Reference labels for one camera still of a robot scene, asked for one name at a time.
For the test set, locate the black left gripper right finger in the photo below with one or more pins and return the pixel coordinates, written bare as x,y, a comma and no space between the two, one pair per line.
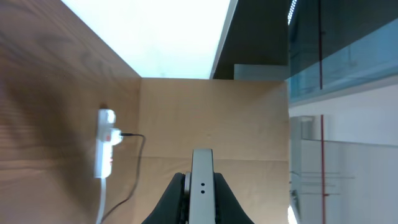
228,209

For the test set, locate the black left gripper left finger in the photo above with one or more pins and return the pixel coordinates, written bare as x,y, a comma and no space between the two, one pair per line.
169,208

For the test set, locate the white charger plug adapter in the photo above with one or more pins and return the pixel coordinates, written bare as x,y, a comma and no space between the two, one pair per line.
114,137

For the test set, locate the brown cardboard panel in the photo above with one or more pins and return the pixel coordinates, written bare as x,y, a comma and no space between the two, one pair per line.
244,123

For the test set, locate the white power strip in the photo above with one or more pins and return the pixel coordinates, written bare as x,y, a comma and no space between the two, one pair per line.
104,150

